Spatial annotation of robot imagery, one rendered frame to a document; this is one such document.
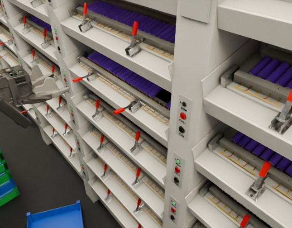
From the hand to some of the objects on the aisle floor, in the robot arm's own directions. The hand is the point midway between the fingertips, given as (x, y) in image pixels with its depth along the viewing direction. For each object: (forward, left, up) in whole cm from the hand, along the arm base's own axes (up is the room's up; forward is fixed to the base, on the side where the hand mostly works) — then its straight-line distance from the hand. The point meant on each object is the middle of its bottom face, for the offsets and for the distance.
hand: (59, 83), depth 78 cm
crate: (-9, +32, -104) cm, 109 cm away
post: (+27, +36, -104) cm, 113 cm away
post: (+24, -34, -106) cm, 113 cm away
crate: (-30, +79, -102) cm, 133 cm away
